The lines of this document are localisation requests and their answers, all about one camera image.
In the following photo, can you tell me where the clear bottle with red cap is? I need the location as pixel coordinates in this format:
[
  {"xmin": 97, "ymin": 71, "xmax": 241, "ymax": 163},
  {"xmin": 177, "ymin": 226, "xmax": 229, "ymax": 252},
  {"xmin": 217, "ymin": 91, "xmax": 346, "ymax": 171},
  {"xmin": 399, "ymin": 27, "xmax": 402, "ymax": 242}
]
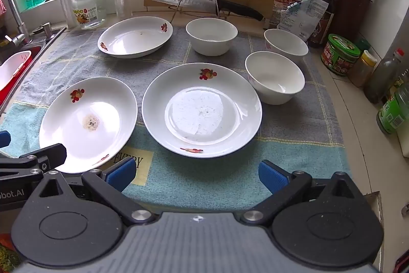
[{"xmin": 363, "ymin": 48, "xmax": 406, "ymax": 105}]

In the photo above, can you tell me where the glass jar with green lid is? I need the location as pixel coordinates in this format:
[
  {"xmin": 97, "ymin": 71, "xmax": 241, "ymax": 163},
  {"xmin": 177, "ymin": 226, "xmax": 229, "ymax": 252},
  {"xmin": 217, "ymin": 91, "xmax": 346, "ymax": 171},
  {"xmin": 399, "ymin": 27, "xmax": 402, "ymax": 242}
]
[{"xmin": 73, "ymin": 0, "xmax": 107, "ymax": 30}]

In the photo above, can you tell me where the white plate with fruit print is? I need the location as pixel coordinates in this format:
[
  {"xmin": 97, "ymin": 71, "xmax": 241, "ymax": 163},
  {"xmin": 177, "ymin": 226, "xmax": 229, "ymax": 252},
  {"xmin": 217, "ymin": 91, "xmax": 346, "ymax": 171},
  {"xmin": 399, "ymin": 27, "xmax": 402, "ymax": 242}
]
[
  {"xmin": 142, "ymin": 63, "xmax": 263, "ymax": 158},
  {"xmin": 39, "ymin": 77, "xmax": 139, "ymax": 174},
  {"xmin": 97, "ymin": 16, "xmax": 174, "ymax": 59}
]

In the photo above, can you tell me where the teal towel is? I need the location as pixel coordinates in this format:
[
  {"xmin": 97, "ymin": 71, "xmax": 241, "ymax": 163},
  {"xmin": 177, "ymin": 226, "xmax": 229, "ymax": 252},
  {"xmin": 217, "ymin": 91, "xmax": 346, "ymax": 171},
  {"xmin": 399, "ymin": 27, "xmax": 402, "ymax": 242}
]
[{"xmin": 0, "ymin": 100, "xmax": 352, "ymax": 211}]

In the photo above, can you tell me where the yellow-lidded spice jar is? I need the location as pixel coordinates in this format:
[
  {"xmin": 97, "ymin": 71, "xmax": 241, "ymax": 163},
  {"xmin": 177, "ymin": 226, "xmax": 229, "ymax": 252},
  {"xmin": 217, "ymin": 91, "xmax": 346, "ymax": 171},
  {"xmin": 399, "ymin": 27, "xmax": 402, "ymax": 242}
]
[{"xmin": 347, "ymin": 50, "xmax": 378, "ymax": 88}]

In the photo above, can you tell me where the white printed packet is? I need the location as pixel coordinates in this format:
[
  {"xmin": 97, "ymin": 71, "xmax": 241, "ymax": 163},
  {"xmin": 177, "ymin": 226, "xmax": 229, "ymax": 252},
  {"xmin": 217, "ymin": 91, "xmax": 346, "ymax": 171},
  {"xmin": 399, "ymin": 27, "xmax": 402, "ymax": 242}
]
[{"xmin": 277, "ymin": 0, "xmax": 330, "ymax": 41}]

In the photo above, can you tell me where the red and white drain basket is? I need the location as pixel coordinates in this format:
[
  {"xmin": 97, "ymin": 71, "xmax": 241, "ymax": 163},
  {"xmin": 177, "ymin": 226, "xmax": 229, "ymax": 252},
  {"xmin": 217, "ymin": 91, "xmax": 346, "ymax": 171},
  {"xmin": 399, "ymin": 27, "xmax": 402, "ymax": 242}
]
[{"xmin": 0, "ymin": 51, "xmax": 32, "ymax": 101}]

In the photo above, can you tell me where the brown knife block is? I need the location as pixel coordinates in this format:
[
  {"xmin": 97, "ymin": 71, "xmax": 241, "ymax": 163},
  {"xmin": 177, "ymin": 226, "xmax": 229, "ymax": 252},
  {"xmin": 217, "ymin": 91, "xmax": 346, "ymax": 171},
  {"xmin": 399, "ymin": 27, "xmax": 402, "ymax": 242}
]
[{"xmin": 332, "ymin": 0, "xmax": 373, "ymax": 44}]

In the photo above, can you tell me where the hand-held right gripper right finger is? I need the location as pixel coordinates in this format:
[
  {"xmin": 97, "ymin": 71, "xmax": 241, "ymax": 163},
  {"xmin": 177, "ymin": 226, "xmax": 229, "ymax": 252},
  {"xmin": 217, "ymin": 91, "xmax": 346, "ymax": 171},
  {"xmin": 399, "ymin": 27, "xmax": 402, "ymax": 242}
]
[{"xmin": 241, "ymin": 160, "xmax": 363, "ymax": 225}]

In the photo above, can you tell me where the dark soy sauce bottle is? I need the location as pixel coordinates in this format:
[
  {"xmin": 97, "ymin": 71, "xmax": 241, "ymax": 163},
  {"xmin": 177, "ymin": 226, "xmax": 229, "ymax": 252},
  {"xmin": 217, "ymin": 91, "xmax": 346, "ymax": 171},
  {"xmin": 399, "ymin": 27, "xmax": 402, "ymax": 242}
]
[{"xmin": 308, "ymin": 0, "xmax": 340, "ymax": 49}]

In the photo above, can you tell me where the green plastic bottle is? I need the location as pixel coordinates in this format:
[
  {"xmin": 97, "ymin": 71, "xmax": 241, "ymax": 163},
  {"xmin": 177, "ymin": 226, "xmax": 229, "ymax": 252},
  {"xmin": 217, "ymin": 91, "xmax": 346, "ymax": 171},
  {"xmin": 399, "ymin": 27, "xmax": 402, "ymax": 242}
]
[{"xmin": 376, "ymin": 86, "xmax": 409, "ymax": 135}]

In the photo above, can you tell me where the green-lidded sauce jar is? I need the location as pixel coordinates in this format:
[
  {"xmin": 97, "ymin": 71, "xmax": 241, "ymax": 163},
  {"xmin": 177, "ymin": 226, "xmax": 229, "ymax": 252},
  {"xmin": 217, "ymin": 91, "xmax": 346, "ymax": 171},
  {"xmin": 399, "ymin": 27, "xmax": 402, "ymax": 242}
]
[{"xmin": 321, "ymin": 34, "xmax": 362, "ymax": 77}]

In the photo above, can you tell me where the stainless steel sink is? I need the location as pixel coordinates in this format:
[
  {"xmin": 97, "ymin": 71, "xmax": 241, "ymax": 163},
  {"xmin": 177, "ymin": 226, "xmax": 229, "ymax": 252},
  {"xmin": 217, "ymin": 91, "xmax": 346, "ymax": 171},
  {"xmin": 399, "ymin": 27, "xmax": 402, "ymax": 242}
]
[{"xmin": 0, "ymin": 26, "xmax": 67, "ymax": 114}]

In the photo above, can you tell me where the white bowl with pink flowers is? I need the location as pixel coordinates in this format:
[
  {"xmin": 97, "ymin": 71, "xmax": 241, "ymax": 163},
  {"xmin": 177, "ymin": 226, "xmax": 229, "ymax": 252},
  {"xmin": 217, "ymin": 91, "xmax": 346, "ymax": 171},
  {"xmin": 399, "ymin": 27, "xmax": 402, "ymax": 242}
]
[
  {"xmin": 245, "ymin": 51, "xmax": 305, "ymax": 105},
  {"xmin": 264, "ymin": 29, "xmax": 309, "ymax": 64},
  {"xmin": 186, "ymin": 17, "xmax": 238, "ymax": 57}
]

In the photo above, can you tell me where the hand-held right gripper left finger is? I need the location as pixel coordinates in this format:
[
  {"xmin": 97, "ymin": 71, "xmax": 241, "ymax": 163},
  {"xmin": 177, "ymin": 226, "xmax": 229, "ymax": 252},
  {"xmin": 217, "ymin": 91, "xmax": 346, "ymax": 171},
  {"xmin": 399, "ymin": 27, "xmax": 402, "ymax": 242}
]
[{"xmin": 32, "ymin": 159, "xmax": 155, "ymax": 225}]

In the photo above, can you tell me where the metal faucet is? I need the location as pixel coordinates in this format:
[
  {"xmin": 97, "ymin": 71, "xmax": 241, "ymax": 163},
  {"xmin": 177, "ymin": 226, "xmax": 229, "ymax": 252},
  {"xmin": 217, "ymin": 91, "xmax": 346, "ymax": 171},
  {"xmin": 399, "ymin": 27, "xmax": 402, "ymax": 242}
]
[{"xmin": 0, "ymin": 0, "xmax": 30, "ymax": 46}]

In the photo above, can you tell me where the metal sink soap dispenser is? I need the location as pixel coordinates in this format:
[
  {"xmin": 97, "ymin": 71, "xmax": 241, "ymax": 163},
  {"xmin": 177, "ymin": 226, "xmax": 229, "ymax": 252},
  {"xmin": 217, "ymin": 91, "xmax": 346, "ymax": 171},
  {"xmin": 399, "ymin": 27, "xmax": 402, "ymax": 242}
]
[{"xmin": 33, "ymin": 22, "xmax": 61, "ymax": 36}]

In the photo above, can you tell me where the grey checked towel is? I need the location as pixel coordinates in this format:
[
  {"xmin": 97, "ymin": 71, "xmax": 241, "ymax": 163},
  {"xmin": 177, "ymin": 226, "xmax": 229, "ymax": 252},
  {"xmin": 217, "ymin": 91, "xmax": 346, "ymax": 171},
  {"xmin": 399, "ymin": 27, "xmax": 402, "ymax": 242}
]
[{"xmin": 13, "ymin": 25, "xmax": 334, "ymax": 149}]

